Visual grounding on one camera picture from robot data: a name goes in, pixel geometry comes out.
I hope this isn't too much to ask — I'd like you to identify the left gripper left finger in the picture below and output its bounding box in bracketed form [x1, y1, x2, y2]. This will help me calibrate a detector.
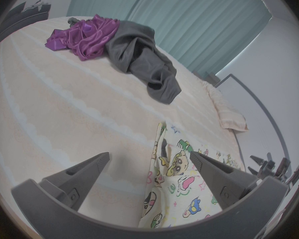
[40, 152, 110, 211]

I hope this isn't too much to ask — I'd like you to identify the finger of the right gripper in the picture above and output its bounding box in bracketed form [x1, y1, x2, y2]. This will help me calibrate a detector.
[248, 166, 260, 178]
[250, 155, 264, 166]

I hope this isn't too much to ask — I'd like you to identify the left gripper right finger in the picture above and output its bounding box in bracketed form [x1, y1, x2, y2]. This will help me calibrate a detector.
[189, 151, 258, 208]

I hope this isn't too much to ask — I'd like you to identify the white printed pyjama top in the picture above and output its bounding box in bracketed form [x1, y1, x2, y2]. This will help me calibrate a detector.
[138, 120, 242, 228]

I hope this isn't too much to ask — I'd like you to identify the bed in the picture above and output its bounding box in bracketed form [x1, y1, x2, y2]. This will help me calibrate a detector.
[0, 16, 291, 230]

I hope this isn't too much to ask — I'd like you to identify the pink striped pillow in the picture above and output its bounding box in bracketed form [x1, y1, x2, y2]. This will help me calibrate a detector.
[202, 80, 249, 132]

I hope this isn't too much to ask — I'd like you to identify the grey bedside table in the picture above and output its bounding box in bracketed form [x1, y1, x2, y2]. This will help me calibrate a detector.
[192, 70, 221, 87]

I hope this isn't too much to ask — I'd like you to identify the black garment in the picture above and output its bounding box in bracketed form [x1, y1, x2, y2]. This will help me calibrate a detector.
[105, 20, 182, 105]

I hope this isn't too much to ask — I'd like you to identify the purple satin garment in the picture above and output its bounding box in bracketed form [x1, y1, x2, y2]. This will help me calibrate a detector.
[45, 14, 120, 61]

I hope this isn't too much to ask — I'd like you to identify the blue-green curtain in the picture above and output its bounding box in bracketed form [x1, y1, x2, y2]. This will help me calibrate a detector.
[126, 0, 272, 78]
[66, 0, 160, 24]

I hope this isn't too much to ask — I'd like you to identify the grey garment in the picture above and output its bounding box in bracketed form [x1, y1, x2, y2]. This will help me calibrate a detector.
[67, 16, 83, 30]

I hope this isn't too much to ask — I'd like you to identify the black chest of drawers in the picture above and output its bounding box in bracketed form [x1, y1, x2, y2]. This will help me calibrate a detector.
[0, 1, 52, 44]

